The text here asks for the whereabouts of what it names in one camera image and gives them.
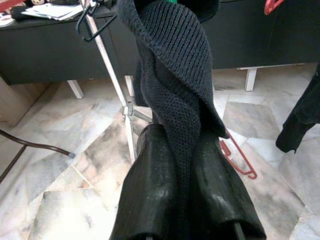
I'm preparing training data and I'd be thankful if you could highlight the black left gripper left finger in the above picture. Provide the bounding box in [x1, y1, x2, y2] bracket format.
[109, 124, 181, 240]

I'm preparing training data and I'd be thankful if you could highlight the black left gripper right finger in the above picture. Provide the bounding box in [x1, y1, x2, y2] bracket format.
[186, 137, 267, 240]

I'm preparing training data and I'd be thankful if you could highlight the dark knit sweater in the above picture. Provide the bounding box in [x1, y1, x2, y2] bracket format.
[116, 0, 231, 208]

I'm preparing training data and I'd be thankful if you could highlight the red plastic hanger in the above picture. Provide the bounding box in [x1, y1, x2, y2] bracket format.
[219, 129, 258, 180]
[263, 0, 286, 16]

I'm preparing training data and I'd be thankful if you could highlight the black plastic hanger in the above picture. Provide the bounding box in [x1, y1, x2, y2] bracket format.
[76, 0, 118, 42]

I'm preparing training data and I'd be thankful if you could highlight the marble top table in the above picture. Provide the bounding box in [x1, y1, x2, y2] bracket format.
[0, 128, 76, 185]

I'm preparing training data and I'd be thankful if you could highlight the plain black garment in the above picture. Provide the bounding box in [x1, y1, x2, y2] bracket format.
[274, 62, 320, 155]

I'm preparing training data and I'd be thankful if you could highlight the silver metal clothes rack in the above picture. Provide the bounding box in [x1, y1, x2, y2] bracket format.
[79, 0, 155, 165]

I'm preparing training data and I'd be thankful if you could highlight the black TV cabinet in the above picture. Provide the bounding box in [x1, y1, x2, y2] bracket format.
[0, 0, 320, 100]

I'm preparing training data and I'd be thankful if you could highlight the white paper stack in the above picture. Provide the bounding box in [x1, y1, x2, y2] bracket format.
[21, 2, 85, 21]

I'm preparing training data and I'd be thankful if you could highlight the black pouch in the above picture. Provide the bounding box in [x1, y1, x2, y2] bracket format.
[11, 6, 33, 21]

